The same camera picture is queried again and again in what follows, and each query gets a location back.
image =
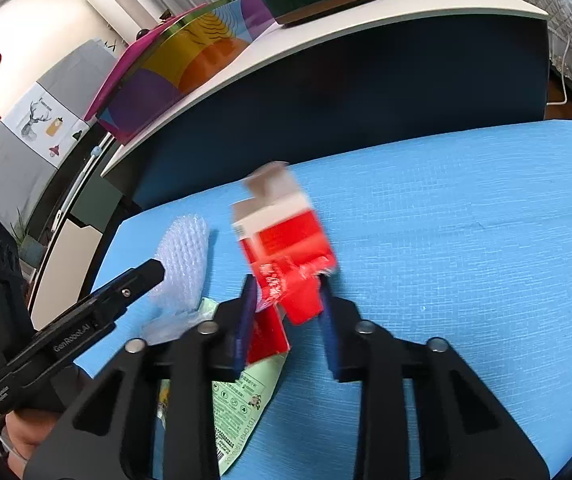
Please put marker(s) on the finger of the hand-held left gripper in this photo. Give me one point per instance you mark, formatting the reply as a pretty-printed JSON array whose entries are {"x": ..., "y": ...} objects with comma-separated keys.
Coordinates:
[{"x": 125, "y": 287}]

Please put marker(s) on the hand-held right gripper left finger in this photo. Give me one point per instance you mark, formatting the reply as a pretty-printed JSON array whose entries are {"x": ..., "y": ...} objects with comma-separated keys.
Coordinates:
[{"x": 243, "y": 332}]

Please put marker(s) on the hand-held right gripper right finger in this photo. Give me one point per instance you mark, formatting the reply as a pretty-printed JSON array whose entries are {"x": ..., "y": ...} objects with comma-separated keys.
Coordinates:
[{"x": 330, "y": 342}]

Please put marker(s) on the bubble wrap roll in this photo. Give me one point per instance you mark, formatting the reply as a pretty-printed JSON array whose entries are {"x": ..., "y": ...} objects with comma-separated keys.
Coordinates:
[{"x": 180, "y": 270}]

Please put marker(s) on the green wrapper packet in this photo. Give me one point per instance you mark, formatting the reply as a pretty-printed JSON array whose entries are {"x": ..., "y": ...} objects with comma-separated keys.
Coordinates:
[{"x": 241, "y": 402}]

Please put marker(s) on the red white carton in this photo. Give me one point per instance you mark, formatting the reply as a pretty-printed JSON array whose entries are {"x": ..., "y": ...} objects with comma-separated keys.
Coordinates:
[{"x": 286, "y": 240}]

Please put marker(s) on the person's left hand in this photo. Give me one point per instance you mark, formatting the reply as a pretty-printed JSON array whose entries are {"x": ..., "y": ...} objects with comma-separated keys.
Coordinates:
[{"x": 25, "y": 432}]

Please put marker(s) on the blue table mat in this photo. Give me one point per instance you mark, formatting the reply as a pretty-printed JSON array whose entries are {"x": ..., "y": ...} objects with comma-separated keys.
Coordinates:
[{"x": 466, "y": 235}]

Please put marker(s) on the colourful round box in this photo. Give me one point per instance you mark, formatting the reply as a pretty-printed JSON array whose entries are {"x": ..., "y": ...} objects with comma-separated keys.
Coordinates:
[{"x": 165, "y": 85}]

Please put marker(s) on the magenta box lid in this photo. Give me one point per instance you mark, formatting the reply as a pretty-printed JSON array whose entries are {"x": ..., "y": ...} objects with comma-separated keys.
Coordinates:
[{"x": 130, "y": 62}]

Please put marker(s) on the white-topped dark cabinet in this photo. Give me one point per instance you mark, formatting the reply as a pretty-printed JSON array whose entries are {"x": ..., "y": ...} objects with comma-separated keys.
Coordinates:
[{"x": 366, "y": 100}]

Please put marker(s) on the grey printed wall cloth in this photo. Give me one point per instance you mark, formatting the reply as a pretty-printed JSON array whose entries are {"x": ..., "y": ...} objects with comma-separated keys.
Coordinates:
[{"x": 25, "y": 125}]

